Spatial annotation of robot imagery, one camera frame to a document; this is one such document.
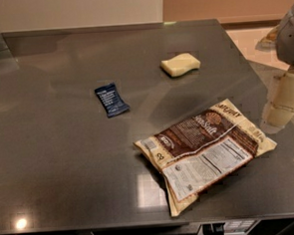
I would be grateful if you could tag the yellow sponge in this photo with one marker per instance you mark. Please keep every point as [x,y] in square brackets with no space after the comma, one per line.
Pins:
[180,65]

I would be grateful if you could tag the blue rxbar wrapper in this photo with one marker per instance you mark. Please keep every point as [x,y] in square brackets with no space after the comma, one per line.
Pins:
[113,104]

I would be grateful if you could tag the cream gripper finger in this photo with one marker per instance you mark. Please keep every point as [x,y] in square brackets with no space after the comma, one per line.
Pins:
[273,119]
[284,95]

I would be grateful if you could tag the brown chip bag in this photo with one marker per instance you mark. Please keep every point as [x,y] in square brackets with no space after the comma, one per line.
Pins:
[197,152]

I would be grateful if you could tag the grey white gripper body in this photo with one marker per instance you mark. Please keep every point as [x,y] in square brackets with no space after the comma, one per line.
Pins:
[290,41]

